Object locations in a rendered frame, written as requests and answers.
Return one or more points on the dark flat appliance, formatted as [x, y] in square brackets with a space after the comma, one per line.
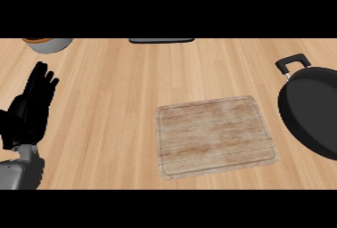
[162, 40]

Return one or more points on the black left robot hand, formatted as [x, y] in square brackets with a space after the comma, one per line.
[27, 112]

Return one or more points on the grey bowl with brown contents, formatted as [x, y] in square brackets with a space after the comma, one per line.
[50, 45]

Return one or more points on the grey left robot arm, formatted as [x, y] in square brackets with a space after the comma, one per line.
[20, 172]

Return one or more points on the wooden cutting board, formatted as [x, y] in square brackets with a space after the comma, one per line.
[215, 136]

